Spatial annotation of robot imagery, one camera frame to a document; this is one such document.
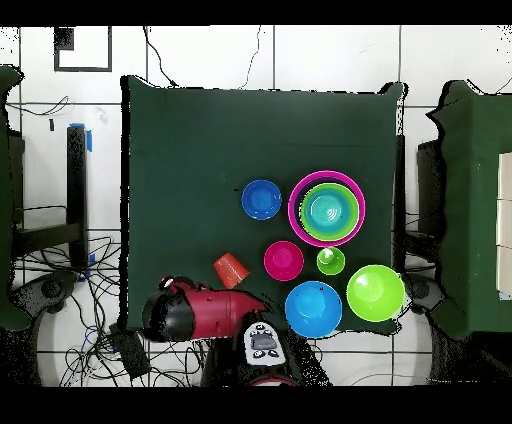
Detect orange cup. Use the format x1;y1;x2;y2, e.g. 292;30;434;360
212;251;252;290

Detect dark blue small bowl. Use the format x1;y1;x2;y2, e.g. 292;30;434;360
240;178;283;222

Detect pink large bowl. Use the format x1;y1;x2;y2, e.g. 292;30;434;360
287;169;366;248

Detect lime green small cup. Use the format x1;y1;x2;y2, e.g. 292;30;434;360
316;246;346;276

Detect turquoise bowl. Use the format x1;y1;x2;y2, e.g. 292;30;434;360
308;189;350;236

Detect lime green large bowl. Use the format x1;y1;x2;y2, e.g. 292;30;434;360
298;182;360;243
346;264;407;323

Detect black floor box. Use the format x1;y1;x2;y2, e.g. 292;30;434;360
109;323;152;380

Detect red small bowl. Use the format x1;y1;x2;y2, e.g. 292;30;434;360
263;240;305;282

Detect blue large bowl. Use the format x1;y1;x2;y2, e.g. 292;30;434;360
283;280;344;340

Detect black stand base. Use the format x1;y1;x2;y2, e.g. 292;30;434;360
403;271;445;315
11;271;77;315

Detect dark green table cloth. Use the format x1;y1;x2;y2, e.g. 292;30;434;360
120;75;407;335

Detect blue tape strip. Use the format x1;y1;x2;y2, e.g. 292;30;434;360
69;122;94;153

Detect green cloth side table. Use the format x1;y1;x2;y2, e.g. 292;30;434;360
425;79;512;341
0;63;33;333

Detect white boxes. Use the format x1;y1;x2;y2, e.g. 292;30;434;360
496;151;512;301

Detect tangled floor cables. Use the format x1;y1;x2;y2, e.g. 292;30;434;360
11;235;209;388

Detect black post stand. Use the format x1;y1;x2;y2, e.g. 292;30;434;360
11;125;89;269

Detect thin black floor cable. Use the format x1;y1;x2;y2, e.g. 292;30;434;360
238;25;262;90
142;25;180;88

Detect black square floor frame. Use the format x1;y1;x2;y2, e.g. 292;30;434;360
53;25;113;73

